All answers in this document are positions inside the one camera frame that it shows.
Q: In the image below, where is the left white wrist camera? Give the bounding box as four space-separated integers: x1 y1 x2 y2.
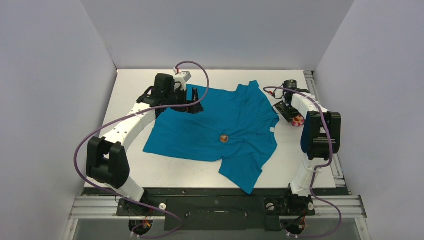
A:
173 71 192 91

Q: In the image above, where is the purple cable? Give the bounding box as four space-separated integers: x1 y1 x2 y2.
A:
73 60 210 240
263 86 343 239

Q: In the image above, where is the orange print on shirt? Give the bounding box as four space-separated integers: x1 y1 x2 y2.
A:
219 134 229 143

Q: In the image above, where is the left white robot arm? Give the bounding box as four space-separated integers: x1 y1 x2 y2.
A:
86 71 204 215

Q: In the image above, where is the blue t-shirt garment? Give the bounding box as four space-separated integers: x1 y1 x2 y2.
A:
143 81 280 194

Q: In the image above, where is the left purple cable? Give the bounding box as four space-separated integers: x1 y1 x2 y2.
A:
73 60 210 240

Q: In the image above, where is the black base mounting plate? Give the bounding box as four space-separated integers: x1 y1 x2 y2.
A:
82 187 349 232

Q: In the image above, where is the aluminium side rail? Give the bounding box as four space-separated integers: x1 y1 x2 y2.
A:
303 70 346 188

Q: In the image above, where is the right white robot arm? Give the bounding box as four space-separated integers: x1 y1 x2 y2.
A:
274 79 341 214

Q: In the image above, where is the aluminium front rail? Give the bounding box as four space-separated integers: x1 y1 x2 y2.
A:
69 195 367 220

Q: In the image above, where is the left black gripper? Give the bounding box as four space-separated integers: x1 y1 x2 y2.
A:
165 86 203 114

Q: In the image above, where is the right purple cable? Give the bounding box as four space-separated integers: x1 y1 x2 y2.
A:
263 86 343 239

